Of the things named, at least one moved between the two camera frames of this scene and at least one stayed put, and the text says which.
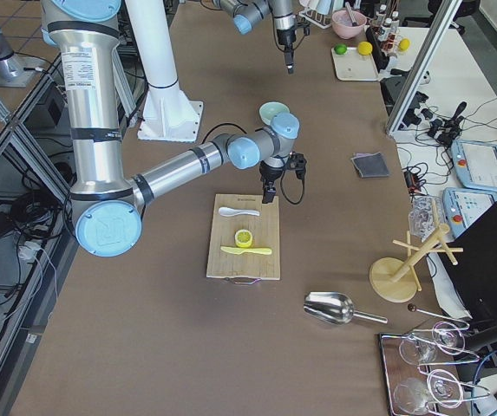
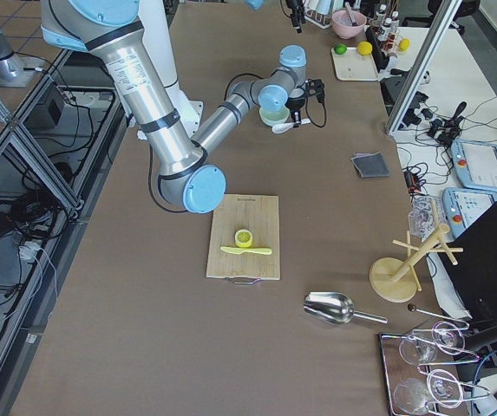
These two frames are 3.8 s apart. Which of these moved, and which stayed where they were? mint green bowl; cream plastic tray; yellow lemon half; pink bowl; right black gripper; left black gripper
Moved: right black gripper; left black gripper
Stayed: cream plastic tray; pink bowl; mint green bowl; yellow lemon half
